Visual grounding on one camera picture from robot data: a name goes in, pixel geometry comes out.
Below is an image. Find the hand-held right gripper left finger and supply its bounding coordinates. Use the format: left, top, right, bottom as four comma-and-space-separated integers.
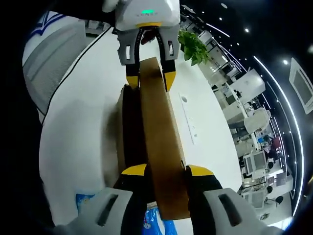
55, 164, 149, 235

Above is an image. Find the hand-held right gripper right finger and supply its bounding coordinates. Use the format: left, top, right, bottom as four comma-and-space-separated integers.
185, 165, 277, 235

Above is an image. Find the blue soft tissue pack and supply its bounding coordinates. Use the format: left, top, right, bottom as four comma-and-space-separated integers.
75, 193, 178, 235

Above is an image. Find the brown cardboard shoe box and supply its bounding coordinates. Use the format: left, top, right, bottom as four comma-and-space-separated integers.
114, 56, 191, 221

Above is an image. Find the person's left hand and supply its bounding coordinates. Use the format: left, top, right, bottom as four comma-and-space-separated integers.
140, 28, 157, 45

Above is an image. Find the potted green plant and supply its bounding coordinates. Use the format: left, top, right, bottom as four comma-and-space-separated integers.
178, 28, 210, 66

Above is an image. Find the white mesh office chair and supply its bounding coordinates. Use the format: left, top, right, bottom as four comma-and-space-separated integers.
22, 21, 87, 123

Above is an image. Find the white rounded machine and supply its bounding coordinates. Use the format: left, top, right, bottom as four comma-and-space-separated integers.
244, 109, 271, 134

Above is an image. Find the white square column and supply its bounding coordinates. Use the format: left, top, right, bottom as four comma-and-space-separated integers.
231, 68, 266, 99

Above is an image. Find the person's black shirt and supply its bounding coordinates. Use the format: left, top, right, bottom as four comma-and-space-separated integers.
0, 12, 57, 228

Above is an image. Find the ceiling air conditioner unit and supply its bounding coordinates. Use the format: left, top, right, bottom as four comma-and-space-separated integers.
288, 57, 313, 115

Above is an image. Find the blue white wall poster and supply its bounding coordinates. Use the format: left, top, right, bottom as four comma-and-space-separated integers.
29, 11, 66, 37

